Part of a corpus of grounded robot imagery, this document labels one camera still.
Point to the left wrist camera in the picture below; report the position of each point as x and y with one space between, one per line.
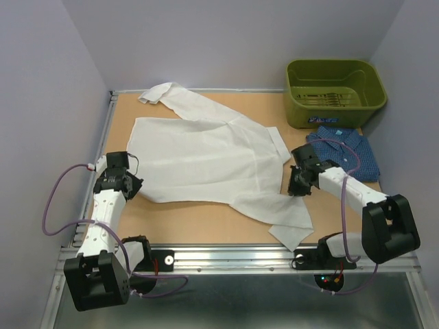
117 159

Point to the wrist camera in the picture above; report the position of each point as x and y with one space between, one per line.
305 156
117 159

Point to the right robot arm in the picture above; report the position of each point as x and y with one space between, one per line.
388 228

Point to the aluminium front rail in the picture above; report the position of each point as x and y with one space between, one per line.
242 259

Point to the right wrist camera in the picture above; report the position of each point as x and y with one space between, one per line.
305 156

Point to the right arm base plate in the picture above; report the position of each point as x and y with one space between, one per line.
313 259

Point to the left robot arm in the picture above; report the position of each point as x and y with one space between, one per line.
99 275

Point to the white long sleeve shirt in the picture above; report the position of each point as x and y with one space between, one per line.
211 153

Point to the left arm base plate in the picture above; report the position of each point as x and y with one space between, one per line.
159 260

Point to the green plastic tub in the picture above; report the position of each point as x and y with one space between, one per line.
332 92

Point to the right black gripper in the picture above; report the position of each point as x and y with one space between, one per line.
293 188

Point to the aluminium side rail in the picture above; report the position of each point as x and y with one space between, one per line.
87 206

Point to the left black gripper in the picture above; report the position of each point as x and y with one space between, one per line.
136 184

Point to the blue checked folded shirt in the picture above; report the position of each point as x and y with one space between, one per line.
344 147

